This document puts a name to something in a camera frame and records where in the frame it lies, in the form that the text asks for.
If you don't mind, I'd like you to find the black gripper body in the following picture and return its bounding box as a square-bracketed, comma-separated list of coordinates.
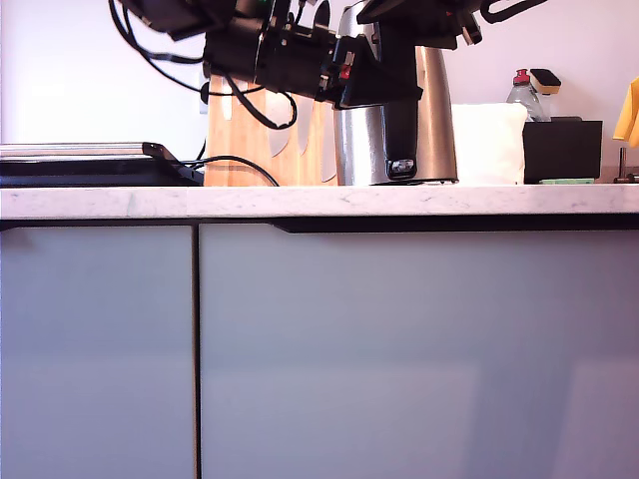
[257, 22, 345, 104]

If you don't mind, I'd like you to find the stainless steel electric kettle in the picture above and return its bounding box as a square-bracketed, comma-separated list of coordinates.
[332, 0, 459, 187]

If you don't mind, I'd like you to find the short paring knife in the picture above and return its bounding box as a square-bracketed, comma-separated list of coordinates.
[219, 74, 237, 122]

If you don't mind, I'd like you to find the wooden knife block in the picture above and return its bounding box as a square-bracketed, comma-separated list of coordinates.
[203, 69, 341, 188]

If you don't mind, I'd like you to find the clear red-capped soap bottle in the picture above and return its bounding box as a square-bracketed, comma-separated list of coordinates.
[505, 68, 546, 124]

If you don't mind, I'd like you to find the black and tan dish sponge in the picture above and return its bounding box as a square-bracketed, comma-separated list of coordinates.
[528, 68, 563, 96]

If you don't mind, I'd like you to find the black sink caddy box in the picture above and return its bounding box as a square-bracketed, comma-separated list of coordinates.
[521, 115, 604, 185]

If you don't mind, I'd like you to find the black flat countertop appliance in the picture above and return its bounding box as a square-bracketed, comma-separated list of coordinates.
[0, 141, 206, 188]

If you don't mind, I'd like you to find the grey cabinet door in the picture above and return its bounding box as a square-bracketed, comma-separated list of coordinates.
[0, 225, 196, 479]
[198, 223, 639, 479]

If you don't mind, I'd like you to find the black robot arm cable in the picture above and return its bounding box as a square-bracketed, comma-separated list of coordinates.
[119, 9, 211, 96]
[107, 0, 207, 65]
[227, 79, 300, 130]
[478, 0, 546, 25]

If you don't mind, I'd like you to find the white wall socket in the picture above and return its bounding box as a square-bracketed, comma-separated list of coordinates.
[198, 67, 212, 117]

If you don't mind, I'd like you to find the black kettle power cable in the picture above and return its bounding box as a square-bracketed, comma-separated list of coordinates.
[178, 133, 282, 188]

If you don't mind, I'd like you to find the grey gripper camera box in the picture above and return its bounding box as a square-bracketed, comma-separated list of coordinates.
[141, 0, 210, 43]

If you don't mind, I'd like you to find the black cabinet handle strip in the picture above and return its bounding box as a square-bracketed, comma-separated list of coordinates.
[0, 214, 639, 235]

